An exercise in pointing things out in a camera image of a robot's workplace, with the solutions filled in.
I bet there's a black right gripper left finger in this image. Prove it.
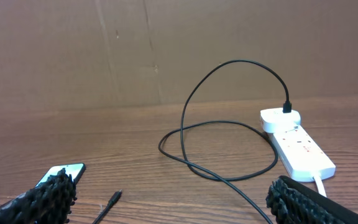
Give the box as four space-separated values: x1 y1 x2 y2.
0 168 76 224

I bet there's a Samsung Galaxy smartphone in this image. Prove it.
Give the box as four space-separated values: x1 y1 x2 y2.
35 163 86 187

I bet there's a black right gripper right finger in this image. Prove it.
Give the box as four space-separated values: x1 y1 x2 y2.
266 175 358 224

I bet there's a white power strip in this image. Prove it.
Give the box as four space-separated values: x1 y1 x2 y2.
269 126 336 182

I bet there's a white USB wall charger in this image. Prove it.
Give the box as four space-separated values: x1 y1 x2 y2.
260 108 301 133

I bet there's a black USB charging cable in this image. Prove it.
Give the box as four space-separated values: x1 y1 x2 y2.
91 59 293 224

